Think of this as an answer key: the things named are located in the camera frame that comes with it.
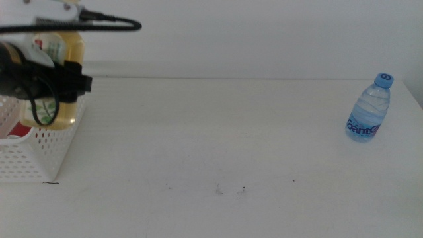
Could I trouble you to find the yellow tea bottle green label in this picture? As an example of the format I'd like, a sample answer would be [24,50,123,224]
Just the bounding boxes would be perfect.
[19,31,86,130]

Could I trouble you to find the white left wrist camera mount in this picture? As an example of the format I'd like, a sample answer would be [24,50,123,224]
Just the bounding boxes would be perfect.
[0,0,80,67]

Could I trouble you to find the thick black left camera cable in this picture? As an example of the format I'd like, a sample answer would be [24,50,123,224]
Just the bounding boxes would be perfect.
[0,9,143,34]

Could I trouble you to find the thin black left gripper wire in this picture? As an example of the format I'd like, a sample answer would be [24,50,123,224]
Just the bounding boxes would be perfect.
[21,74,61,127]

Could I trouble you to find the clear water bottle blue cap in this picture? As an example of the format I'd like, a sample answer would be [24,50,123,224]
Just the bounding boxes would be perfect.
[344,72,395,143]

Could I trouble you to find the white perforated plastic basket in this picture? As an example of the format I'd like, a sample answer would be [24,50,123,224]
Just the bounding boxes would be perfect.
[0,94,87,183]

